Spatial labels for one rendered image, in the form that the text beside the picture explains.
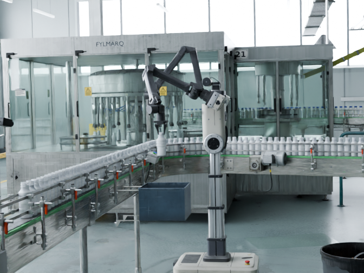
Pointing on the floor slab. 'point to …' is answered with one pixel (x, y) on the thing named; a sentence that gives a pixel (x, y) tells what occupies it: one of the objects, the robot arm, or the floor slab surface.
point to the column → (96, 17)
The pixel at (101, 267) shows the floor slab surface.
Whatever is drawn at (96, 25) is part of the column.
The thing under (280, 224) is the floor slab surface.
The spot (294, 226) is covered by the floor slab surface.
